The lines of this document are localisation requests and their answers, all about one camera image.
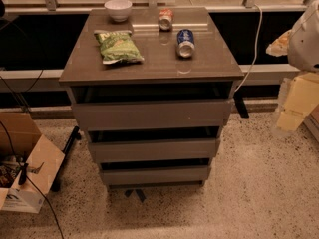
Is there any grey middle drawer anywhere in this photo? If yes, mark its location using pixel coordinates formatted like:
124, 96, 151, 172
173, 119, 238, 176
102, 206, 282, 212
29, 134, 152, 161
89, 138, 220, 163

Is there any grey drawer cabinet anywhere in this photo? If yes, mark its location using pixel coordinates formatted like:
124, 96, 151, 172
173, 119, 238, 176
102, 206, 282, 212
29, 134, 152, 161
60, 8, 243, 188

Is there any grey top drawer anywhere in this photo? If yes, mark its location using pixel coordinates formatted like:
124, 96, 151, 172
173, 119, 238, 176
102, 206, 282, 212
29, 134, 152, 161
72, 101, 232, 131

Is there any open cardboard box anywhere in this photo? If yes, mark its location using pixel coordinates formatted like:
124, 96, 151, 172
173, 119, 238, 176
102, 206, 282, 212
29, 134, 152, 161
0, 113, 65, 213

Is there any green chip bag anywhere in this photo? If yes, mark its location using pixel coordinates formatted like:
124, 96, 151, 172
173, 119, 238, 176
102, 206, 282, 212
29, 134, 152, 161
94, 30, 144, 65

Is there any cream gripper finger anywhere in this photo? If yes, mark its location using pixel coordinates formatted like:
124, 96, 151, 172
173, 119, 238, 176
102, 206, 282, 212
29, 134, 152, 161
266, 30, 291, 57
276, 111, 304, 132

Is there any blue soda can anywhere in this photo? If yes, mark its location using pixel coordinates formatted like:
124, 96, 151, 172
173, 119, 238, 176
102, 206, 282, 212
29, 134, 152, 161
176, 29, 195, 58

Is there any grey bottom drawer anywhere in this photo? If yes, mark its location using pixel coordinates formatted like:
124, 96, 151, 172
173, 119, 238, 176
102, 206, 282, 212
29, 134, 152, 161
100, 165, 211, 185

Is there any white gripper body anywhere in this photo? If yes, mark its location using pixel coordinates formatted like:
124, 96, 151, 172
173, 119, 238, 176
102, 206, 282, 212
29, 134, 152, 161
283, 73, 319, 118

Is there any black stand leg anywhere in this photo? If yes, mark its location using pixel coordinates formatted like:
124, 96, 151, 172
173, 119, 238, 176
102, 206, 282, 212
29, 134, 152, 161
51, 126, 81, 192

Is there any white cable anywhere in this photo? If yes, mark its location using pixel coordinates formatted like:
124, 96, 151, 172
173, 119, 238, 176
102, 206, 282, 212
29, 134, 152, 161
233, 3, 263, 94

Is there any white ceramic bowl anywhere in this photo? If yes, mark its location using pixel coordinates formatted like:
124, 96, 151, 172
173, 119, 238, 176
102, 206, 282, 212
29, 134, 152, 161
105, 0, 133, 22

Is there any grey drawer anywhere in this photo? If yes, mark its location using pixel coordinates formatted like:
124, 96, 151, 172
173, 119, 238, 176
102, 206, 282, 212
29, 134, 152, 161
72, 101, 232, 131
100, 165, 211, 185
89, 138, 220, 163

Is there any blue tape cross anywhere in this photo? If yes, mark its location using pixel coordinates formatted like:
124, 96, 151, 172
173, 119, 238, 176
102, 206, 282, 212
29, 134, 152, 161
125, 189, 146, 203

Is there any red soda can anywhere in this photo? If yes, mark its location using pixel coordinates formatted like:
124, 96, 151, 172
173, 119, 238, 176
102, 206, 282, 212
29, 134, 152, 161
159, 8, 173, 31

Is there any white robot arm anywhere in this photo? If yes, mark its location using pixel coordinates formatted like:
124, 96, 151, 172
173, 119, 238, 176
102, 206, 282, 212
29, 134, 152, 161
266, 0, 319, 132

